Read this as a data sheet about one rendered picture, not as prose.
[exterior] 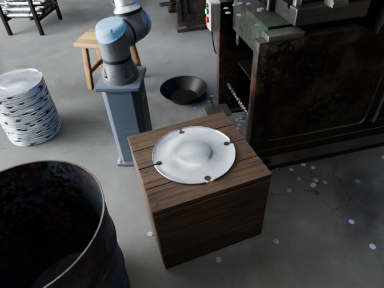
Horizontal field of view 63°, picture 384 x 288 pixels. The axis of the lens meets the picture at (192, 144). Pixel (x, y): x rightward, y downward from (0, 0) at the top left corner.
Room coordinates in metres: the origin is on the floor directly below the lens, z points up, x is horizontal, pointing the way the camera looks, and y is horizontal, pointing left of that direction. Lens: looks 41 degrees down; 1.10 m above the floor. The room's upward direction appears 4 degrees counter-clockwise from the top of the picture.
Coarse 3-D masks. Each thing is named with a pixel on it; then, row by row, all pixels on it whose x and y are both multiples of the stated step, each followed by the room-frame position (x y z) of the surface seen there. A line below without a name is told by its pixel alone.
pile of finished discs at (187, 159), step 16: (192, 128) 0.93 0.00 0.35; (208, 128) 0.92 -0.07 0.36; (160, 144) 0.85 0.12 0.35; (176, 144) 0.85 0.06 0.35; (192, 144) 0.84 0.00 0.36; (208, 144) 0.84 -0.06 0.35; (160, 160) 0.77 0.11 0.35; (176, 160) 0.76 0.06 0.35; (192, 160) 0.75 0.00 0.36; (208, 160) 0.75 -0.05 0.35; (224, 160) 0.75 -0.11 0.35; (176, 176) 0.69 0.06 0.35; (192, 176) 0.69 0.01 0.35
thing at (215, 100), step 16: (224, 0) 1.56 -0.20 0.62; (224, 16) 1.53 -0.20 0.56; (224, 32) 1.53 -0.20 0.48; (224, 48) 1.54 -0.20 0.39; (240, 48) 1.56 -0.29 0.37; (224, 64) 1.54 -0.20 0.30; (224, 80) 1.54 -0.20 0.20; (240, 80) 1.56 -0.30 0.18; (224, 96) 1.54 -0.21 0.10; (240, 96) 1.57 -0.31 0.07
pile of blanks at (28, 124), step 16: (16, 96) 1.32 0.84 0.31; (32, 96) 1.36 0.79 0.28; (48, 96) 1.47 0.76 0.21; (0, 112) 1.31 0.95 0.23; (16, 112) 1.32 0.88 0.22; (32, 112) 1.35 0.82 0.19; (48, 112) 1.42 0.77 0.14; (16, 128) 1.31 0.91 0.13; (32, 128) 1.32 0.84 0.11; (48, 128) 1.38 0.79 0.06; (16, 144) 1.32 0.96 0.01; (32, 144) 1.31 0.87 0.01
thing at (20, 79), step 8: (8, 72) 1.57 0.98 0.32; (16, 72) 1.57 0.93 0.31; (24, 72) 1.56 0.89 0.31; (32, 72) 1.55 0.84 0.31; (40, 72) 1.54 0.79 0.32; (0, 80) 1.49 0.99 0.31; (8, 80) 1.47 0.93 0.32; (16, 80) 1.47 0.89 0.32; (24, 80) 1.46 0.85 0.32; (32, 80) 1.47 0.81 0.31; (40, 80) 1.46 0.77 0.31; (0, 88) 1.40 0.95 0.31; (8, 88) 1.39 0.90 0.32; (16, 88) 1.39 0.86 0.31; (24, 88) 1.39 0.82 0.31; (32, 88) 1.38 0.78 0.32; (0, 96) 1.33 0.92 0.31; (8, 96) 1.31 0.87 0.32
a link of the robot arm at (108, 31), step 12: (108, 24) 1.19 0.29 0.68; (120, 24) 1.17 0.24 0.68; (96, 36) 1.18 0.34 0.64; (108, 36) 1.14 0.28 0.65; (120, 36) 1.15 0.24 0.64; (132, 36) 1.21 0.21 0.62; (108, 48) 1.14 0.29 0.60; (120, 48) 1.14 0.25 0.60; (108, 60) 1.14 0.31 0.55; (120, 60) 1.14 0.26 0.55
